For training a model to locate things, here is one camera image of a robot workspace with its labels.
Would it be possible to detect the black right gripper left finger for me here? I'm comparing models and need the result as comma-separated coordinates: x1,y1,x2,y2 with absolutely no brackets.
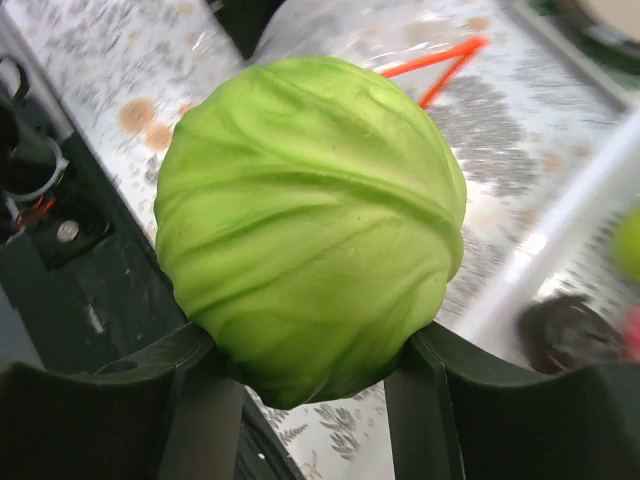
1,324,243,479

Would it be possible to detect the white plastic basket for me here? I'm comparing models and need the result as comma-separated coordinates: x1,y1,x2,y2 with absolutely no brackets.
453,110,639,349

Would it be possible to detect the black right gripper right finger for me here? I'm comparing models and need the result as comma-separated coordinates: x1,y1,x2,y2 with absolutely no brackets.
385,323,639,480

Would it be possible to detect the green fake cabbage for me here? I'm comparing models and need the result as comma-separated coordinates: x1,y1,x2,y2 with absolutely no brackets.
154,56,467,409

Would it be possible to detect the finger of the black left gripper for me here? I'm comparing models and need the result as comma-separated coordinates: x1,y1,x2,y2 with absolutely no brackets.
205,0,285,60

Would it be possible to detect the floral serving tray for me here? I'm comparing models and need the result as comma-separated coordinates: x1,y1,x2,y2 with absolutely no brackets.
511,1,639,110

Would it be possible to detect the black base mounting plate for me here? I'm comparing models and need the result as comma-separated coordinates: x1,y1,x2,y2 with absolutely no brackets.
0,94,306,480

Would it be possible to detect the clear zip top bag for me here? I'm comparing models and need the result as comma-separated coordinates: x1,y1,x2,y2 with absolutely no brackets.
252,1,489,109

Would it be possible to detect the green fake pear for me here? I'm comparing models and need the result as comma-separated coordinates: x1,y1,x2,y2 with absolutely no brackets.
612,207,640,283

